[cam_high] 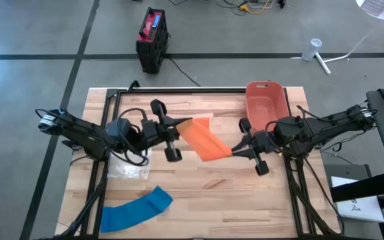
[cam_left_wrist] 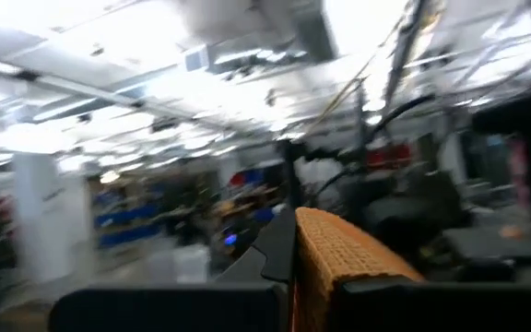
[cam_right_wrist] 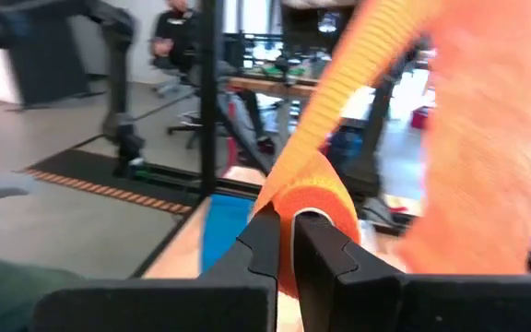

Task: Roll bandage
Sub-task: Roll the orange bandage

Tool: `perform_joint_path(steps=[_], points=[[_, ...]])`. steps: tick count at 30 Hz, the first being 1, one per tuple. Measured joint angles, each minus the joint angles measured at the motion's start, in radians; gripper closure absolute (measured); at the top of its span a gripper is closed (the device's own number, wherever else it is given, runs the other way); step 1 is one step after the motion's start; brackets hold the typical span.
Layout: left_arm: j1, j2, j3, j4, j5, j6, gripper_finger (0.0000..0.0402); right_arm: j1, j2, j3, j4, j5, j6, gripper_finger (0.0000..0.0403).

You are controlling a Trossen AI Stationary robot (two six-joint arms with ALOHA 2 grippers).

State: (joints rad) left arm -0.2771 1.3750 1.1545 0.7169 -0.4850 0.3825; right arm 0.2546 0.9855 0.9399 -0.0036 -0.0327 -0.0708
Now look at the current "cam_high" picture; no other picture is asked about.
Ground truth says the black camera cable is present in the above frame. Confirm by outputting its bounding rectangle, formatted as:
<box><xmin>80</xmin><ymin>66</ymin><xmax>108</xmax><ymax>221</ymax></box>
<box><xmin>265</xmin><ymin>105</ymin><xmax>313</xmax><ymax>154</ymax></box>
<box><xmin>110</xmin><ymin>107</ymin><xmax>149</xmax><ymax>167</ymax></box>

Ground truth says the yellow cable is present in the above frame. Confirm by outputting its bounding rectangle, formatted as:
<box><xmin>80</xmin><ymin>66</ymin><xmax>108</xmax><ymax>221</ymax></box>
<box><xmin>239</xmin><ymin>0</ymin><xmax>277</xmax><ymax>16</ymax></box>

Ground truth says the orange plastic bin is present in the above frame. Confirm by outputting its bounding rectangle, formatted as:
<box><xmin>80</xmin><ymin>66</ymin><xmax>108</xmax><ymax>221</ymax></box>
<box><xmin>245</xmin><ymin>81</ymin><xmax>291</xmax><ymax>134</ymax></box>

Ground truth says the white round object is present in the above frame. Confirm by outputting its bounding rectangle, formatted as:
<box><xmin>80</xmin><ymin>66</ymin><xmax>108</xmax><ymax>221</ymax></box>
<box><xmin>355</xmin><ymin>0</ymin><xmax>384</xmax><ymax>21</ymax></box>

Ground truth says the black left camera cable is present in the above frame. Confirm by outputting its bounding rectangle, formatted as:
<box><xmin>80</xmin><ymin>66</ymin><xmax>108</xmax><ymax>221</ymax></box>
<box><xmin>110</xmin><ymin>107</ymin><xmax>149</xmax><ymax>167</ymax></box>

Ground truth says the white paper sheet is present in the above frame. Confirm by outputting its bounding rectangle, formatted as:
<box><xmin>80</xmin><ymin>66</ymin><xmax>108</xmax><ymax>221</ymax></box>
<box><xmin>331</xmin><ymin>175</ymin><xmax>384</xmax><ymax>223</ymax></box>

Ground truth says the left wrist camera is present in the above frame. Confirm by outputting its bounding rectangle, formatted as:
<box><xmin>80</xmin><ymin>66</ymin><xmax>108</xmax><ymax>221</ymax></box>
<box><xmin>141</xmin><ymin>119</ymin><xmax>159</xmax><ymax>143</ymax></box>

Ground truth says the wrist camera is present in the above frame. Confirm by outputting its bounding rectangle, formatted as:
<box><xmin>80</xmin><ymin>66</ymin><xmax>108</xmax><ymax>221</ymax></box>
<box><xmin>141</xmin><ymin>119</ymin><xmax>159</xmax><ymax>143</ymax></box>
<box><xmin>257</xmin><ymin>130</ymin><xmax>275</xmax><ymax>153</ymax></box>

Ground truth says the blue elastic bandage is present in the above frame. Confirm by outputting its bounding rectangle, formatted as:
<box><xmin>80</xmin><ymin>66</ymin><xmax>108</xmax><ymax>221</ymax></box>
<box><xmin>100</xmin><ymin>185</ymin><xmax>174</xmax><ymax>233</ymax></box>

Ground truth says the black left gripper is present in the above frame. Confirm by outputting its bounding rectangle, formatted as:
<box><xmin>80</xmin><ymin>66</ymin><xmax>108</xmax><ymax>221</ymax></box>
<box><xmin>151</xmin><ymin>99</ymin><xmax>193</xmax><ymax>163</ymax></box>

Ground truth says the black right camera cable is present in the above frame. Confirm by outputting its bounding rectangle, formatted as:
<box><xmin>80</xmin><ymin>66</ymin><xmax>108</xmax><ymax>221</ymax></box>
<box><xmin>265</xmin><ymin>105</ymin><xmax>313</xmax><ymax>154</ymax></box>

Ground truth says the red and black battery box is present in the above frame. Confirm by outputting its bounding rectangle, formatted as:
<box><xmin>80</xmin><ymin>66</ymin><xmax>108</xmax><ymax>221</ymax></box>
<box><xmin>135</xmin><ymin>7</ymin><xmax>171</xmax><ymax>75</ymax></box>

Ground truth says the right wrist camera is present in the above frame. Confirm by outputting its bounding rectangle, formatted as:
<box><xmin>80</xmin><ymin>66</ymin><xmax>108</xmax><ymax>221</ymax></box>
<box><xmin>257</xmin><ymin>130</ymin><xmax>275</xmax><ymax>153</ymax></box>

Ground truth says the white floor stand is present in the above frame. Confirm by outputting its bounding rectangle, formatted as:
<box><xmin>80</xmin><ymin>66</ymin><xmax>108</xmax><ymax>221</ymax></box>
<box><xmin>290</xmin><ymin>18</ymin><xmax>383</xmax><ymax>75</ymax></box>

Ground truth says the clear plastic bag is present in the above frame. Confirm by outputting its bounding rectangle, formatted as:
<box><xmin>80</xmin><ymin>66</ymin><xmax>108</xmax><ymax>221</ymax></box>
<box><xmin>107</xmin><ymin>148</ymin><xmax>153</xmax><ymax>180</ymax></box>

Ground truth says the black floor cable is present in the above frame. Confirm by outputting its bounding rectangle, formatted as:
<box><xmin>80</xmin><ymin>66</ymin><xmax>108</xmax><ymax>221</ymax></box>
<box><xmin>167</xmin><ymin>55</ymin><xmax>202</xmax><ymax>87</ymax></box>

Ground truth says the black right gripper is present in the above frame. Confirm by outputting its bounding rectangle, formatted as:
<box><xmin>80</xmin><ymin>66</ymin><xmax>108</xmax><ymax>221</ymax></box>
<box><xmin>231</xmin><ymin>117</ymin><xmax>269</xmax><ymax>177</ymax></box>

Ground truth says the orange elastic bandage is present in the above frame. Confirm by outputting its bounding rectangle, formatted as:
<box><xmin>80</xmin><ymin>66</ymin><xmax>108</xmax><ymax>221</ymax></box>
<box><xmin>176</xmin><ymin>116</ymin><xmax>233</xmax><ymax>163</ymax></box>

